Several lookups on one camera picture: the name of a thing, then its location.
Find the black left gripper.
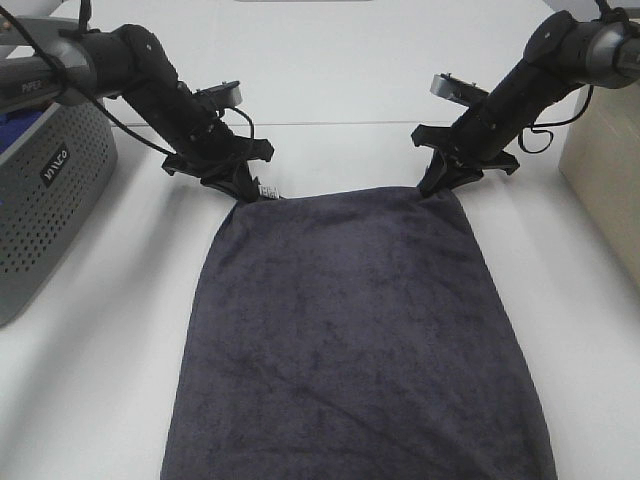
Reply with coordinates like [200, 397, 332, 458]
[161, 89, 274, 201]

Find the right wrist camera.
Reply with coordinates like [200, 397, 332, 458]
[430, 73, 489, 107]

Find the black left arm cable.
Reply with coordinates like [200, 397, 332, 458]
[9, 0, 257, 156]

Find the grey perforated plastic basket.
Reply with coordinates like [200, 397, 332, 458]
[0, 17, 119, 329]

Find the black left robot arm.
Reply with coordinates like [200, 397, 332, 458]
[1, 18, 274, 202]

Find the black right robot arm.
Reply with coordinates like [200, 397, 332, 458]
[411, 7, 639, 197]

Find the dark grey towel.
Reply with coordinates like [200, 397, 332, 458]
[160, 187, 556, 479]

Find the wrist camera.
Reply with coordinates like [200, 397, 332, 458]
[194, 81, 242, 113]
[430, 73, 489, 107]

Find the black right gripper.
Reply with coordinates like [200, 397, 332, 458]
[411, 99, 518, 196]

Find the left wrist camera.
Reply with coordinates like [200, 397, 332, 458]
[194, 81, 242, 113]

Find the blue cloth in basket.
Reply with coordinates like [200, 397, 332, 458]
[0, 102, 51, 153]

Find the beige fabric storage bin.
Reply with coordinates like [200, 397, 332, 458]
[559, 83, 639, 281]

